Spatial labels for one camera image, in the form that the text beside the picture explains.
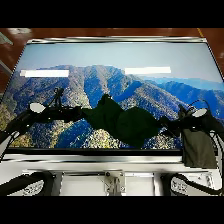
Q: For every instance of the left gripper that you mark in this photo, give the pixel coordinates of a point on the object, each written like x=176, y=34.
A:
x=74, y=114

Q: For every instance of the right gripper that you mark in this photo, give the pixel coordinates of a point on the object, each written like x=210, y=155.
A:
x=170, y=125

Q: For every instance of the dark green T-shirt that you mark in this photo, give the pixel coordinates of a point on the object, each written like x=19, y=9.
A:
x=123, y=125

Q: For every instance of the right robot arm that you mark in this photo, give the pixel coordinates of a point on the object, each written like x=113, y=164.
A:
x=203, y=123

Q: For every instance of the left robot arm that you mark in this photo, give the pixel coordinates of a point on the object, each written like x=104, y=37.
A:
x=20, y=121

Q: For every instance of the grey garment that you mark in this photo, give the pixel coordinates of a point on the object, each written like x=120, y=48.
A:
x=200, y=150

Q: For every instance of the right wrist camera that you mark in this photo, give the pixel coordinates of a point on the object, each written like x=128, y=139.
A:
x=184, y=111

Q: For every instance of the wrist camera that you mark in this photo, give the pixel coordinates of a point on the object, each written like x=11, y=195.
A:
x=184, y=111
x=58, y=95

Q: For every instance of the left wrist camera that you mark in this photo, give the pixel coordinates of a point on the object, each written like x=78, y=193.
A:
x=58, y=95

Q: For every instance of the silver frame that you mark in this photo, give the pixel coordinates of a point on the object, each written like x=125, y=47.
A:
x=100, y=165

